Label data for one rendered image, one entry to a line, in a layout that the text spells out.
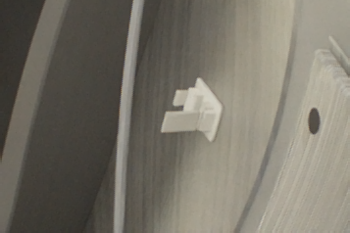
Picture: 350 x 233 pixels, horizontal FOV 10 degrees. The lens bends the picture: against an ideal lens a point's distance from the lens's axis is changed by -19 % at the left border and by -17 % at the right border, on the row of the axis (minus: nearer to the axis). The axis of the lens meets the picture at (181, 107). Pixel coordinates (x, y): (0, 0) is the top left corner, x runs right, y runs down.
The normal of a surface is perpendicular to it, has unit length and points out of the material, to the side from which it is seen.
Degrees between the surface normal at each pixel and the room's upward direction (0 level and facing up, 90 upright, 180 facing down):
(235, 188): 90
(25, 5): 66
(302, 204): 90
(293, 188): 90
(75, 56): 115
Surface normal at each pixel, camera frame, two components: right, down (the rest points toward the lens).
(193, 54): -0.88, 0.00
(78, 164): 0.36, 0.66
